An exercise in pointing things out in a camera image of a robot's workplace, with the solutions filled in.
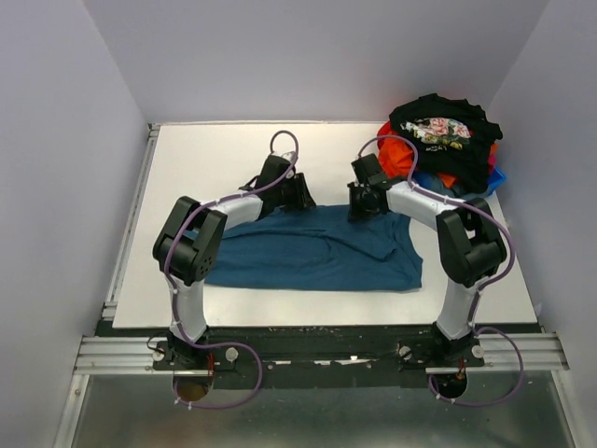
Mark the black floral t-shirt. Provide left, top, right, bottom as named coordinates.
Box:
left=389, top=93, right=503, bottom=193

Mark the grey blue t-shirt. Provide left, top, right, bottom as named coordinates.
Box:
left=425, top=177, right=467, bottom=199

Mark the aluminium frame profile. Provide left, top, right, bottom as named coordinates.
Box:
left=50, top=121, right=162, bottom=448

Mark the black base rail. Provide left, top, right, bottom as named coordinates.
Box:
left=76, top=324, right=547, bottom=397

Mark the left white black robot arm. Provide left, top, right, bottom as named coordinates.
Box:
left=152, top=152, right=315, bottom=371

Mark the blue plastic bin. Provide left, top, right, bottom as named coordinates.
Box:
left=412, top=166, right=508, bottom=202

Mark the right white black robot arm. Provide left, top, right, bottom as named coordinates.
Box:
left=348, top=154, right=507, bottom=366

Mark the orange t-shirt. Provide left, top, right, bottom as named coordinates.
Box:
left=377, top=121, right=498, bottom=187

